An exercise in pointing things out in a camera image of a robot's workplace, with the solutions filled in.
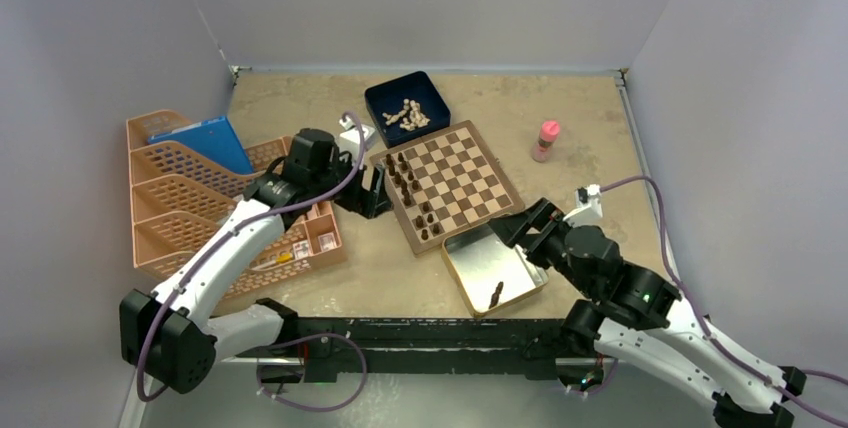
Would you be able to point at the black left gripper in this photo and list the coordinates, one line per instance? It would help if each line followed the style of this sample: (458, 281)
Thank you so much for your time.
(364, 202)

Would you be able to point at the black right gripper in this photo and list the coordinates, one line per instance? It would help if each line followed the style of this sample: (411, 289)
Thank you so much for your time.
(511, 229)

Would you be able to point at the dark chess pawn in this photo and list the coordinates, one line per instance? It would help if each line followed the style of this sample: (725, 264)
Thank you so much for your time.
(390, 164)
(402, 163)

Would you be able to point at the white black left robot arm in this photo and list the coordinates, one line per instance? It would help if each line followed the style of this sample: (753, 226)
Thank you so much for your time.
(313, 171)

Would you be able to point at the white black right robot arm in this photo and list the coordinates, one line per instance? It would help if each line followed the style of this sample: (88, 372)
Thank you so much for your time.
(631, 313)

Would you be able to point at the dark chess pawn on board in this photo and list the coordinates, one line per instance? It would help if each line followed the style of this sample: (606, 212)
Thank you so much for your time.
(402, 163)

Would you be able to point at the wooden chess board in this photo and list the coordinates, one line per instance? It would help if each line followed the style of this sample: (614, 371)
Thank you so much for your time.
(457, 173)

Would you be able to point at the pile of light chess pieces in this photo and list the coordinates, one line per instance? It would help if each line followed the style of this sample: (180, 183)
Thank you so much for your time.
(409, 118)

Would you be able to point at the metal gold-rimmed tin tray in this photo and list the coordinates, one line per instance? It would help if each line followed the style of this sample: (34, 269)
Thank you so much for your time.
(477, 260)

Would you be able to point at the orange plastic basket tray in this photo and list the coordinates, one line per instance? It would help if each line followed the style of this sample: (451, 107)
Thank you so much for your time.
(312, 242)

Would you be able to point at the dark blue square tray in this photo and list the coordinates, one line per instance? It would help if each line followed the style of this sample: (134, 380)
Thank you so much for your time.
(388, 97)

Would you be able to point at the pink lidded small bottle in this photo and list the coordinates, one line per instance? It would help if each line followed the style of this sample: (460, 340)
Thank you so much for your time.
(547, 136)

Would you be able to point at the blue folder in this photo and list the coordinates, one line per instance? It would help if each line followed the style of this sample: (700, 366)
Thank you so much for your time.
(214, 139)

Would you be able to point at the orange plastic file organizer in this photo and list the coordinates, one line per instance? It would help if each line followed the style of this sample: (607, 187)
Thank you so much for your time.
(178, 196)

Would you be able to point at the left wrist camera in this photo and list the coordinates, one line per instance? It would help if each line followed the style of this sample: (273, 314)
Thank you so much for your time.
(353, 140)

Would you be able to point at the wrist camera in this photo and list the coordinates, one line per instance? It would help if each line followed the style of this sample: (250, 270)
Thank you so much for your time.
(588, 209)
(353, 140)

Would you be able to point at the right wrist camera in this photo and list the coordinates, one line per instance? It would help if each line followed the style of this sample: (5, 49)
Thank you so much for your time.
(588, 209)

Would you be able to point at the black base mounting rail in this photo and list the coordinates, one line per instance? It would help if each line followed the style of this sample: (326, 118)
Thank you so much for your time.
(430, 345)

